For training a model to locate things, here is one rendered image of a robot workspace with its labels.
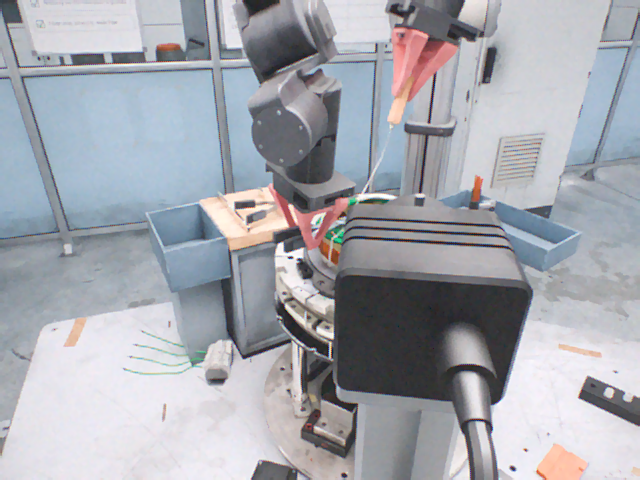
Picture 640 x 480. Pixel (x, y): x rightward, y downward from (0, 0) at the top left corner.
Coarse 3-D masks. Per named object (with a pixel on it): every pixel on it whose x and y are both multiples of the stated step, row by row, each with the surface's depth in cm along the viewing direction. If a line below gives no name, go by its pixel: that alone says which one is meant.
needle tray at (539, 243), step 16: (464, 192) 98; (464, 208) 100; (496, 208) 94; (512, 208) 91; (512, 224) 92; (528, 224) 89; (544, 224) 86; (560, 224) 84; (512, 240) 81; (528, 240) 87; (544, 240) 87; (560, 240) 85; (576, 240) 82; (528, 256) 79; (544, 256) 77; (560, 256) 80
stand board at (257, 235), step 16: (240, 192) 97; (256, 192) 97; (208, 208) 90; (224, 208) 90; (256, 208) 90; (224, 224) 84; (256, 224) 84; (272, 224) 84; (240, 240) 80; (256, 240) 82; (272, 240) 84
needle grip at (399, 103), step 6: (414, 78) 57; (408, 84) 57; (402, 90) 57; (408, 90) 57; (402, 96) 57; (396, 102) 58; (402, 102) 57; (396, 108) 58; (402, 108) 58; (390, 114) 58; (396, 114) 58; (402, 114) 58; (390, 120) 58; (396, 120) 58
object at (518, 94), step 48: (528, 0) 241; (576, 0) 249; (480, 48) 248; (528, 48) 254; (576, 48) 263; (480, 96) 259; (528, 96) 269; (576, 96) 279; (480, 144) 275; (528, 144) 285; (528, 192) 304
